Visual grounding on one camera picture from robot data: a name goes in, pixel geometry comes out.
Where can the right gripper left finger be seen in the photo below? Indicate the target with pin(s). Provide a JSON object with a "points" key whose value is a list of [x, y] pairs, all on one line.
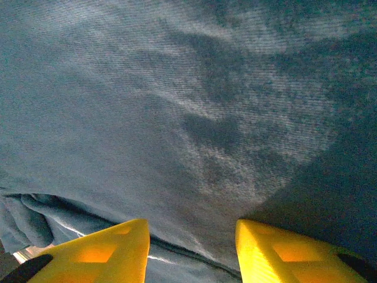
{"points": [[112, 253]]}

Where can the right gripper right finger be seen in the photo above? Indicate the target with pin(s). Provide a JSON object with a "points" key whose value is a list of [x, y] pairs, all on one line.
{"points": [[288, 253]]}

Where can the blue t-shirt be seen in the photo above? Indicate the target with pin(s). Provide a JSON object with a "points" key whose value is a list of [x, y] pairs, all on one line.
{"points": [[176, 103]]}

